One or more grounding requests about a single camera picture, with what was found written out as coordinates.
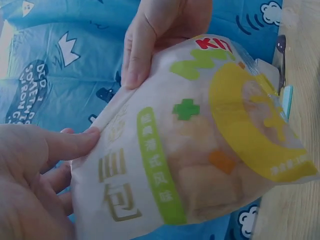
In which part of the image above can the person's left hand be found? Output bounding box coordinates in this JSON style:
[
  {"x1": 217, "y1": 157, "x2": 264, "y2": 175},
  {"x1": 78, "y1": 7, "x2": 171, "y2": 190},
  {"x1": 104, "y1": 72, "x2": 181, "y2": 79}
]
[{"x1": 0, "y1": 124, "x2": 101, "y2": 240}]

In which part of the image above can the dark spoon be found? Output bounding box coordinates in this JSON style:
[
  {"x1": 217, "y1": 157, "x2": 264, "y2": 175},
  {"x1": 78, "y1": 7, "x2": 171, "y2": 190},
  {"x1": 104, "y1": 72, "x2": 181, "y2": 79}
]
[{"x1": 275, "y1": 34, "x2": 288, "y2": 95}]

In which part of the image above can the pale bread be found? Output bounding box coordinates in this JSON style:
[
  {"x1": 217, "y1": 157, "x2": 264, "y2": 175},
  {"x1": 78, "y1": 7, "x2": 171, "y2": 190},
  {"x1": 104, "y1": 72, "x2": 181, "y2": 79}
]
[{"x1": 168, "y1": 116, "x2": 253, "y2": 213}]

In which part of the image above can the teal and white packet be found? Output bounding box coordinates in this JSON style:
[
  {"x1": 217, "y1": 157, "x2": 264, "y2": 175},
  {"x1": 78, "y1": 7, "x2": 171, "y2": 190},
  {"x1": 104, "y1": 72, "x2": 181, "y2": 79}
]
[{"x1": 281, "y1": 84, "x2": 295, "y2": 123}]

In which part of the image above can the white plastic bread bag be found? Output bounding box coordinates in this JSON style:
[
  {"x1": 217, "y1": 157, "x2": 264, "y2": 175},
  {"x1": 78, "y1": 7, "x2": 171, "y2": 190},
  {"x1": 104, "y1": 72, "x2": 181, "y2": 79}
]
[{"x1": 61, "y1": 33, "x2": 320, "y2": 226}]

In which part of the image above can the person's right hand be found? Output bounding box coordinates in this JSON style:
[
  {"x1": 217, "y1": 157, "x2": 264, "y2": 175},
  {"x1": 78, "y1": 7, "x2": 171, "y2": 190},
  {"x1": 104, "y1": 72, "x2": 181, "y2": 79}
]
[{"x1": 121, "y1": 0, "x2": 214, "y2": 91}]

